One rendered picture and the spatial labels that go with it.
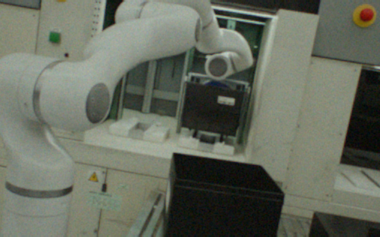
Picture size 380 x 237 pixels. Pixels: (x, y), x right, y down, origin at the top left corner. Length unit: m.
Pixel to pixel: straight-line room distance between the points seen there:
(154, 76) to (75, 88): 1.61
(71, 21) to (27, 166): 0.83
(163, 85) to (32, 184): 1.65
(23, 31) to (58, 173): 0.87
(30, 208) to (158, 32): 0.45
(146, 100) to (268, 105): 1.05
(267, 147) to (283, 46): 0.32
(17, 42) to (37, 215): 0.89
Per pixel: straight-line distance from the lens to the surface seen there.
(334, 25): 1.52
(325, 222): 1.26
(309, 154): 1.55
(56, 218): 0.88
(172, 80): 2.41
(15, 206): 0.87
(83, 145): 1.60
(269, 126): 1.46
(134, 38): 0.98
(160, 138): 1.74
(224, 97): 1.71
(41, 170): 0.84
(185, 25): 1.05
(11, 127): 0.87
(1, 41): 1.67
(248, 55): 1.49
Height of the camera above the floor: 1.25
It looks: 9 degrees down
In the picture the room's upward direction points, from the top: 10 degrees clockwise
